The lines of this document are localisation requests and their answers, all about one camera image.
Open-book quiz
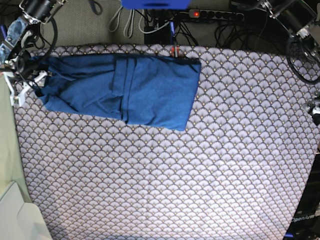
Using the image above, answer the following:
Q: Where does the blue T-shirt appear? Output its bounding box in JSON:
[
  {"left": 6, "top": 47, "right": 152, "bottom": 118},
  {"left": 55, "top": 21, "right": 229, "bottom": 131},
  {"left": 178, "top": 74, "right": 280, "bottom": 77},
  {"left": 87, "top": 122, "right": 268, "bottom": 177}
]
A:
[{"left": 36, "top": 54, "right": 202, "bottom": 131}]

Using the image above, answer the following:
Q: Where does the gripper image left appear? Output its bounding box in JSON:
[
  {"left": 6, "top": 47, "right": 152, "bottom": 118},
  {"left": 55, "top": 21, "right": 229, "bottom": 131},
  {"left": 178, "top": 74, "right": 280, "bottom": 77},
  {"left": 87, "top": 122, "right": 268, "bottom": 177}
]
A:
[{"left": 11, "top": 51, "right": 38, "bottom": 82}]

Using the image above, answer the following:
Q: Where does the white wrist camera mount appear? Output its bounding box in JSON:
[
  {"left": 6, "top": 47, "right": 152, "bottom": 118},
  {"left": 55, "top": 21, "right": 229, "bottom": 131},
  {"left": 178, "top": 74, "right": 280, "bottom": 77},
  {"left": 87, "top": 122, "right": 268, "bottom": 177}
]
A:
[{"left": 3, "top": 70, "right": 50, "bottom": 107}]

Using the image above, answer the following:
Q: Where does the blue box overhead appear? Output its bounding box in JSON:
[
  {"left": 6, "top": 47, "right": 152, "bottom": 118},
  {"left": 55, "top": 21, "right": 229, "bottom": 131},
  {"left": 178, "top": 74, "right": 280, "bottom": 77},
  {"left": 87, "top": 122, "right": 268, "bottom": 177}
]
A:
[{"left": 121, "top": 0, "right": 191, "bottom": 10}]

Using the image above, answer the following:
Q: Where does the white plastic bin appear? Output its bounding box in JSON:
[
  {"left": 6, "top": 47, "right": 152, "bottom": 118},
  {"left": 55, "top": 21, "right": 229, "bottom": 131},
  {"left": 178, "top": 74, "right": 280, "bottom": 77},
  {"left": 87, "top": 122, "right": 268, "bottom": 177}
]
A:
[{"left": 0, "top": 181, "right": 52, "bottom": 240}]

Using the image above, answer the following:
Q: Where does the black OpenArm base box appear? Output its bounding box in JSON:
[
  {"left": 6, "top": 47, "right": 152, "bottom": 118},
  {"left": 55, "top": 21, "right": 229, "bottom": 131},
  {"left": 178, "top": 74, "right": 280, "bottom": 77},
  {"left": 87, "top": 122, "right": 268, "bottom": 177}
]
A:
[{"left": 284, "top": 151, "right": 320, "bottom": 240}]

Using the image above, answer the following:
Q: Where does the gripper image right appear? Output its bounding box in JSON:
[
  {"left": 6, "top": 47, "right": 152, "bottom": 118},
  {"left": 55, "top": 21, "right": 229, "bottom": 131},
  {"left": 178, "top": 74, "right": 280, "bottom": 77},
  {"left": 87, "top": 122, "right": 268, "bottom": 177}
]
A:
[{"left": 302, "top": 91, "right": 320, "bottom": 117}]

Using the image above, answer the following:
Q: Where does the black power strip red switch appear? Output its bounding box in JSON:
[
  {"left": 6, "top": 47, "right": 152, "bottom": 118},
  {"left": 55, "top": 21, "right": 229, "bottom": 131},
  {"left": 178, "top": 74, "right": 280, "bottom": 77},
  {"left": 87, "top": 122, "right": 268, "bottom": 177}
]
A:
[{"left": 188, "top": 9, "right": 245, "bottom": 22}]

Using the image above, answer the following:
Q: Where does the patterned fan-print tablecloth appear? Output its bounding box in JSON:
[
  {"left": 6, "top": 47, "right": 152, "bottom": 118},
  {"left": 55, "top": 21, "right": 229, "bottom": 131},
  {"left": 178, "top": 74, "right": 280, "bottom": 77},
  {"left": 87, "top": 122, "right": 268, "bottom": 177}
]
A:
[{"left": 14, "top": 46, "right": 320, "bottom": 240}]

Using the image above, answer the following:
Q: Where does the grey looped cable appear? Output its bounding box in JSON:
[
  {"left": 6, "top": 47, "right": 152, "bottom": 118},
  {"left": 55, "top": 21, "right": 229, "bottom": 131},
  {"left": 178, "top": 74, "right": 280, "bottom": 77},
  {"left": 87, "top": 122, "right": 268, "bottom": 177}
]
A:
[{"left": 108, "top": 7, "right": 136, "bottom": 39}]

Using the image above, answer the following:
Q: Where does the red and grey clamp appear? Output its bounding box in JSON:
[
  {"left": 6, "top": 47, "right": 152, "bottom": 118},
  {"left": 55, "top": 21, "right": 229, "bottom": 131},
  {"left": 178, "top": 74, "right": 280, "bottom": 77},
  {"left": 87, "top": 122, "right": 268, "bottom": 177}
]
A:
[{"left": 170, "top": 45, "right": 180, "bottom": 58}]

